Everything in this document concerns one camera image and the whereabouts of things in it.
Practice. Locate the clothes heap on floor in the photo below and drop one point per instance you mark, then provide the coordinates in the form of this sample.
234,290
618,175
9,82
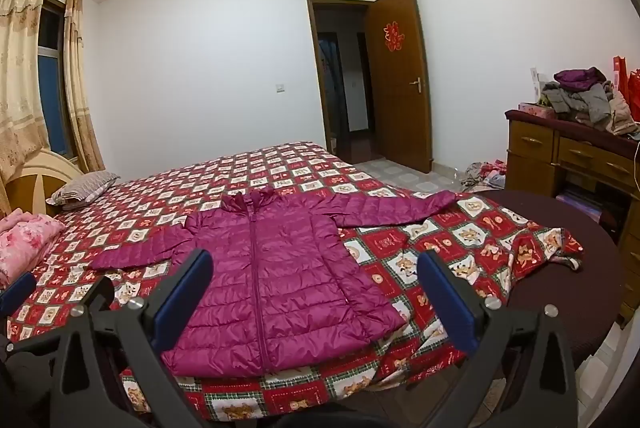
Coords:
480,173

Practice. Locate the brown door frame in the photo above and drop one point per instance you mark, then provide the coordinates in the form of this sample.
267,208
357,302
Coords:
312,73

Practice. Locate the brown wooden dresser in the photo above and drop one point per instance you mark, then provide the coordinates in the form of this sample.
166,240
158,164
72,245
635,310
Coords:
530,148

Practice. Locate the beige garment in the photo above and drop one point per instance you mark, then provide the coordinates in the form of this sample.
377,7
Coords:
622,118

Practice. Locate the dark brown bed mattress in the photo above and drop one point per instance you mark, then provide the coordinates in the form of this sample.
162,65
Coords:
565,288

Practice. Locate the magenta puffer jacket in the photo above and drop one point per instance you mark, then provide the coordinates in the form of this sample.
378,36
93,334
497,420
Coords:
280,268

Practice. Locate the red printed patchwork blanket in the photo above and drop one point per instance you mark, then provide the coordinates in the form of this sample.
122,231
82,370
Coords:
400,253

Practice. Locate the purple garment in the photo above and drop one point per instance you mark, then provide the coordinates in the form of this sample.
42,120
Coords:
580,79

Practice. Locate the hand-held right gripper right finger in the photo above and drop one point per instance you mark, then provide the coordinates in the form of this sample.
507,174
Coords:
450,303

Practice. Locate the red paper door decoration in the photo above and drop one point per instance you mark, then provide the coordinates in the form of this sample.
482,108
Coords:
393,36

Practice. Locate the red paper bag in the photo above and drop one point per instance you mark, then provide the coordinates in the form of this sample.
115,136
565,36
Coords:
622,73

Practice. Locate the beige wooden headboard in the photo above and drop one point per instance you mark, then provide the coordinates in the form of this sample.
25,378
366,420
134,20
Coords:
45,178

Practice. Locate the dark framed window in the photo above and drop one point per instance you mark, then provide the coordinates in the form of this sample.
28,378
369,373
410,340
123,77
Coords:
52,108

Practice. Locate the pink floral folded quilt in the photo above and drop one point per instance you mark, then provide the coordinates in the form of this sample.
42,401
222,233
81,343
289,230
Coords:
25,238

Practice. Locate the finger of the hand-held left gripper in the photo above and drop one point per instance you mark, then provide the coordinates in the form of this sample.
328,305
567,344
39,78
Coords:
102,290
16,293

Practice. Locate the beige patterned curtain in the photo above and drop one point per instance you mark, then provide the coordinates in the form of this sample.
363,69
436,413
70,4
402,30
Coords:
80,108
20,83

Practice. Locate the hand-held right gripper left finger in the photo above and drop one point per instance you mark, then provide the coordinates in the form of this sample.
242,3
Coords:
182,290

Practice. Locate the brown cardboard box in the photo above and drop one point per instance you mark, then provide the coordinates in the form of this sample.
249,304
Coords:
400,108

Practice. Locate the grey clothes heap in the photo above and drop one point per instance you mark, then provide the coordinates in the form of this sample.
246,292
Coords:
595,103

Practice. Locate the pink flat box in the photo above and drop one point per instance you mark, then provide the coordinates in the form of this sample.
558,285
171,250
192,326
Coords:
535,107

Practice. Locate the white small box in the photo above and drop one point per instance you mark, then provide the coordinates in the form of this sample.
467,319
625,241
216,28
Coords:
536,83

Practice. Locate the striped grey pillow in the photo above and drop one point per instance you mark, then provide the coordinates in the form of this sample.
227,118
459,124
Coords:
82,189

